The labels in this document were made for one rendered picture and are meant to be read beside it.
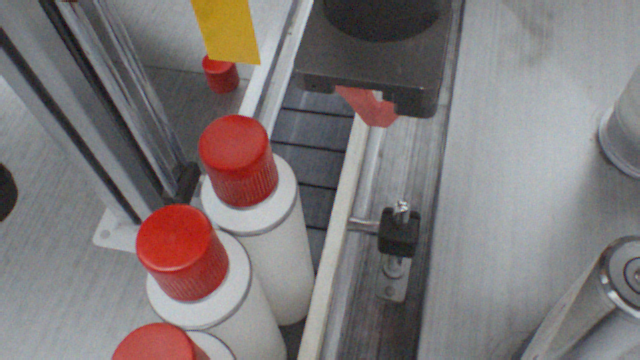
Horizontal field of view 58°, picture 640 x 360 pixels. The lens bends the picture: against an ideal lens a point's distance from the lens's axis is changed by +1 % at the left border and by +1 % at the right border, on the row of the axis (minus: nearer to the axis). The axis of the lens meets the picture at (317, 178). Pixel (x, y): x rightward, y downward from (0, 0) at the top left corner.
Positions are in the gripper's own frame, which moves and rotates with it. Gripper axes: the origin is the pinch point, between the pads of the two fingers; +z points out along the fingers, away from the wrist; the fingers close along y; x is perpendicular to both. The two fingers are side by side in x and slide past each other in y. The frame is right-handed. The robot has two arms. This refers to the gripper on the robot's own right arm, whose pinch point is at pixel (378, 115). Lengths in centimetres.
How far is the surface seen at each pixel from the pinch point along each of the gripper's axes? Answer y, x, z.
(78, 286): -9.3, 24.5, 18.6
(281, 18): 12.5, 10.2, 5.5
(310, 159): 4.4, 6.4, 13.6
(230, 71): 14.8, 17.6, 16.1
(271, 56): 8.3, 9.9, 5.5
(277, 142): 5.7, 9.8, 13.9
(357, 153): 3.5, 2.0, 10.1
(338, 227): -3.2, 2.1, 10.1
